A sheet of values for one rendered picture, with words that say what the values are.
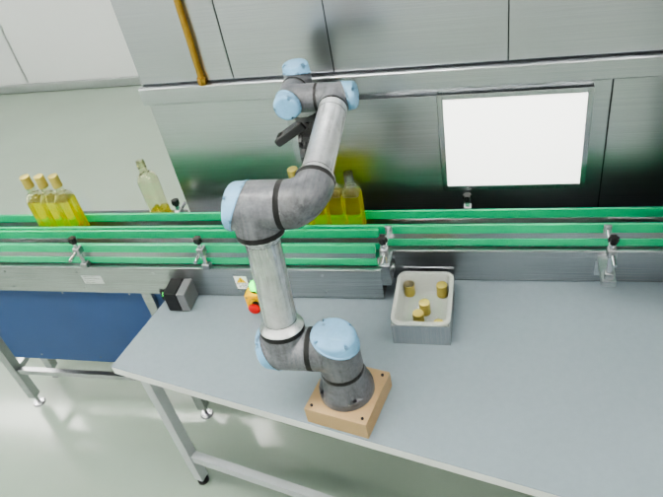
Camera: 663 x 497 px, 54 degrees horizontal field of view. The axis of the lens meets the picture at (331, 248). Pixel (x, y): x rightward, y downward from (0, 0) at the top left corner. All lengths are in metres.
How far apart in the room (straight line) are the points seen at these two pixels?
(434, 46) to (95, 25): 4.32
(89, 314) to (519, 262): 1.59
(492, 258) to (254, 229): 0.88
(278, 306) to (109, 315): 1.13
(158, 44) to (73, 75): 4.17
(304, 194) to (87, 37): 4.73
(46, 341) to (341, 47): 1.72
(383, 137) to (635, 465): 1.13
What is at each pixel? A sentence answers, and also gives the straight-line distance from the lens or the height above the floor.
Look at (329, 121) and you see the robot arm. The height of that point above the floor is 1.46.
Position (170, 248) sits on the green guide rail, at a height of 0.95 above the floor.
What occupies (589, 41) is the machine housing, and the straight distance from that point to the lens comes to 1.96.
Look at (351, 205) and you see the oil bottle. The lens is 2.05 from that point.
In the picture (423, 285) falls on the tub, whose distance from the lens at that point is 2.09.
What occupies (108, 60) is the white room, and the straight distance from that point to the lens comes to 6.05.
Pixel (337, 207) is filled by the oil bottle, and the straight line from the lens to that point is 2.06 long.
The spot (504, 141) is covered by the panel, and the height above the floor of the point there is 1.15.
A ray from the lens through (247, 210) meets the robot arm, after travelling 1.46.
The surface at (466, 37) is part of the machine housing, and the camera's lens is 1.93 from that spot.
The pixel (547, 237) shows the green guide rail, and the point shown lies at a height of 0.92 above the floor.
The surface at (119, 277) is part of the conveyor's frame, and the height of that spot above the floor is 0.83.
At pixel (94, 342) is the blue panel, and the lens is 2.81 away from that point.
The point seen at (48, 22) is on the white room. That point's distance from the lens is 6.16.
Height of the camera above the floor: 2.24
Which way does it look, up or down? 40 degrees down
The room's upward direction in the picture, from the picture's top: 12 degrees counter-clockwise
